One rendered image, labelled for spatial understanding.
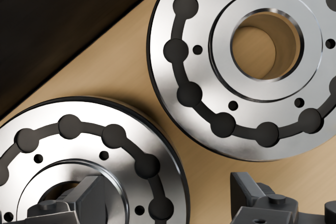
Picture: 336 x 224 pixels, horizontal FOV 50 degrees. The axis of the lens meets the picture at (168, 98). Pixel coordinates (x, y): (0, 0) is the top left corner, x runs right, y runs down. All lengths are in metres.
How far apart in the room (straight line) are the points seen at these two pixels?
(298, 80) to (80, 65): 0.11
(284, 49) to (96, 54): 0.10
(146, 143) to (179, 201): 0.03
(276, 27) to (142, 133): 0.08
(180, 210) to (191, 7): 0.09
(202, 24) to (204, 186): 0.09
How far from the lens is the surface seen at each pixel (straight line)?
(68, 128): 0.17
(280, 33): 0.18
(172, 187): 0.16
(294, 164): 0.20
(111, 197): 0.16
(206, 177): 0.20
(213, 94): 0.16
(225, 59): 0.16
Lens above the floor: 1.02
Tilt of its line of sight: 89 degrees down
